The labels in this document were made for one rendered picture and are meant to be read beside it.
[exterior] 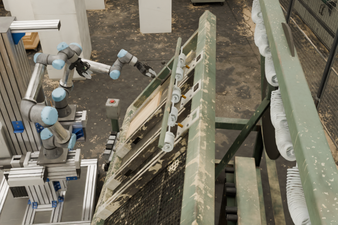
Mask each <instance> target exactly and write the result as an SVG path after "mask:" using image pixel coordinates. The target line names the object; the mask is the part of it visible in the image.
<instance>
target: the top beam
mask: <svg viewBox="0 0 338 225"><path fill-rule="evenodd" d="M202 51H203V59H202V60H201V61H200V62H199V63H198V64H197V65H196V66H195V73H194V83H193V86H194V85H195V84H196V83H197V82H198V81H199V80H200V79H202V83H201V89H200V90H199V91H198V92H197V93H196V94H195V95H194V96H193V97H192V105H191V113H192V112H193V111H194V110H195V109H196V108H197V107H198V106H200V115H199V119H198V120H197V121H196V122H195V123H194V124H192V125H191V126H190V127H189V137H188V148H187V158H186V169H185V180H184V191H183V202H182V212H181V223H180V225H214V204H215V81H216V16H215V15H213V14H212V13H211V12H209V11H208V10H206V11H205V12H204V14H202V16H201V17H200V18H199V29H198V40H197V51H196V57H197V56H198V55H199V54H200V53H201V52H202Z"/></svg>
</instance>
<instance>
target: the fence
mask: <svg viewBox="0 0 338 225"><path fill-rule="evenodd" d="M190 52H191V54H190V55H189V56H186V60H185V65H187V64H188V63H189V62H190V61H191V60H192V59H193V58H194V57H195V56H196V52H194V51H193V50H191V51H190ZM170 80H171V76H170V77H169V78H168V79H167V80H166V81H165V82H164V84H163V85H162V86H161V85H160V86H159V87H158V88H157V89H156V90H155V91H154V92H153V93H152V94H151V95H150V97H149V98H148V99H147V100H146V101H145V102H144V103H143V104H142V105H141V106H140V108H139V109H138V110H137V111H136V112H135V113H134V114H133V115H132V116H131V117H130V119H129V122H132V121H133V120H134V119H135V118H136V116H137V115H138V114H139V113H140V112H141V111H142V110H143V109H144V108H145V107H146V106H147V105H148V103H149V102H150V101H151V100H152V99H153V98H154V97H155V96H156V95H157V94H158V93H159V92H160V91H163V90H164V89H165V88H166V87H167V86H168V85H169V83H170Z"/></svg>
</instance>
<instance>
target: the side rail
mask: <svg viewBox="0 0 338 225"><path fill-rule="evenodd" d="M198 29H199V28H198ZM198 29H197V30H196V32H195V33H194V34H193V35H192V36H191V37H190V38H189V40H188V41H187V42H186V43H185V44H184V45H183V46H182V47H183V50H182V53H183V54H184V55H185V56H187V55H188V54H189V53H190V51H191V50H193V51H195V50H196V49H197V40H198ZM174 57H175V56H174ZM174 57H173V58H172V59H171V60H170V61H169V62H168V63H167V66H168V68H169V69H170V70H172V69H173V63H174ZM168 68H167V67H166V66H165V67H164V68H163V69H162V70H161V71H160V72H159V74H158V75H157V76H156V77H157V78H159V79H162V80H163V79H164V78H165V77H166V76H167V75H168V74H169V72H170V71H169V69H168ZM159 79H156V78H154V79H153V80H152V82H151V83H150V84H149V85H148V86H147V87H146V88H145V90H144V91H143V92H142V93H141V94H140V95H139V96H138V97H137V99H136V100H135V101H134V102H133V105H134V106H135V107H137V108H140V106H141V105H142V104H143V103H144V102H145V101H146V100H147V99H148V98H149V97H150V95H151V94H152V93H153V92H154V91H155V90H156V89H157V87H158V86H159V85H160V84H161V80H159Z"/></svg>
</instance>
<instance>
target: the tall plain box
mask: <svg viewBox="0 0 338 225"><path fill-rule="evenodd" d="M30 2H31V6H32V10H33V14H34V18H35V20H36V21H40V20H60V23H61V27H60V30H59V31H56V32H38V35H39V39H40V43H41V47H42V51H43V53H45V54H53V55H57V53H58V52H59V51H58V50H57V46H58V44H59V43H61V42H65V43H66V44H67V45H69V44H70V43H78V44H79V45H80V46H81V47H82V53H81V54H80V58H82V59H86V60H90V57H91V51H92V46H91V39H90V33H89V26H88V19H87V13H86V6H85V0H30ZM64 68H65V66H64V67H63V68H62V69H61V70H57V69H55V68H53V66H52V65H47V71H48V75H49V79H52V81H60V80H61V79H62V77H63V72H64ZM72 80H86V78H84V77H82V76H80V75H79V74H78V73H77V71H76V68H75V70H74V74H73V78H72Z"/></svg>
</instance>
